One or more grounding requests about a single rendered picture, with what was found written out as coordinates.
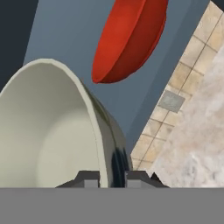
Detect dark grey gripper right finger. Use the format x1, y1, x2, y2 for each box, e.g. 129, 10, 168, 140
124, 170, 170, 189

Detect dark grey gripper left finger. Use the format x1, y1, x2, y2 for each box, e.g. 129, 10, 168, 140
55, 170, 102, 189

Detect white bowl with dark outside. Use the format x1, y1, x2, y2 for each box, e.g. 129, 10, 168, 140
0, 58, 134, 189

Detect grey-blue cabinet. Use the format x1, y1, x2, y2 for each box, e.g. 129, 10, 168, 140
0, 0, 224, 156

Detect red bowl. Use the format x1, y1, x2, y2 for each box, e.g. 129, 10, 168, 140
91, 0, 170, 85

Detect grey wall socket plate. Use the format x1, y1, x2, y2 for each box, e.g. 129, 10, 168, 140
157, 89, 186, 114

